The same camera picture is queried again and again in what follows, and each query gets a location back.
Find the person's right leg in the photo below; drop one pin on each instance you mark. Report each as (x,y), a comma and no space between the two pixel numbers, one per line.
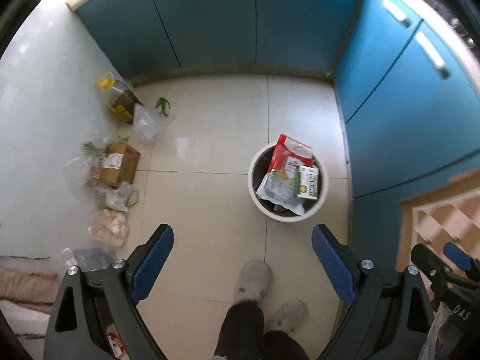
(285,347)

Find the wooden lattice rack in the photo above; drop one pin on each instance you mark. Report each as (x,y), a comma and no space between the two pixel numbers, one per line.
(442,213)

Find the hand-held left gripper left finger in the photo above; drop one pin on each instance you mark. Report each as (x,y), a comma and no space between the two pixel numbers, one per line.
(150,262)

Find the oil bottle yellow cap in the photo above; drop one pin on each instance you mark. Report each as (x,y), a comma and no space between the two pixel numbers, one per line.
(122,105)

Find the clear bag of vegetables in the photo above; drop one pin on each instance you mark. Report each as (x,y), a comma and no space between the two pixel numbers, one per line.
(118,197)

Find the grey shoe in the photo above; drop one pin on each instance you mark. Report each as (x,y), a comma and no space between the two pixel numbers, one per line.
(253,281)
(287,315)

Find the white round trash bin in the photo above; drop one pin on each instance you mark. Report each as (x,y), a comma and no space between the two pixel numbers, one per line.
(279,216)

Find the silver snack bag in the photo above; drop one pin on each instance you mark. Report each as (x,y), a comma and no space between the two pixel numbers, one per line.
(277,191)

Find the red white snack bag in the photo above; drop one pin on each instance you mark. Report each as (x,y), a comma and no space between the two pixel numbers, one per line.
(279,157)

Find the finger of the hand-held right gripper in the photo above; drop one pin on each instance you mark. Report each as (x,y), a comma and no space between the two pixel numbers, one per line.
(431,270)
(455,254)

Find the red white packet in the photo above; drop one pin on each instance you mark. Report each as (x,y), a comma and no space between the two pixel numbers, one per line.
(114,343)

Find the brown cardboard box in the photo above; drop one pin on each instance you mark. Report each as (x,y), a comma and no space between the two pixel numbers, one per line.
(120,165)

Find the bag of pinkish food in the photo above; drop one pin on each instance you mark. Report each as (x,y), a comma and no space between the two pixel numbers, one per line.
(108,227)

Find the green leafy vegetable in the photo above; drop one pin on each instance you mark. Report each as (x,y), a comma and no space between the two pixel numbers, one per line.
(163,105)

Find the small green vegetable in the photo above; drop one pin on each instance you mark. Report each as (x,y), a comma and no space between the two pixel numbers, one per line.
(123,137)

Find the blue kitchen cabinet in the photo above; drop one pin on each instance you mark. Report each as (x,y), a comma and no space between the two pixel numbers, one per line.
(217,18)
(397,120)

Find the knotted clear plastic bag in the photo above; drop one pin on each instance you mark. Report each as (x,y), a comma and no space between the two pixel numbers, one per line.
(90,257)

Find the clear bag of greens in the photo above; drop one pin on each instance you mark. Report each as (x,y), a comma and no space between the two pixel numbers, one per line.
(88,148)

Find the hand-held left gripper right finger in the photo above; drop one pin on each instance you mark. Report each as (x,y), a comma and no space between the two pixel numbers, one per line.
(333,266)

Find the green white carton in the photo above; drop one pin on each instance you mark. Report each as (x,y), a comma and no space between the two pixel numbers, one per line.
(307,183)

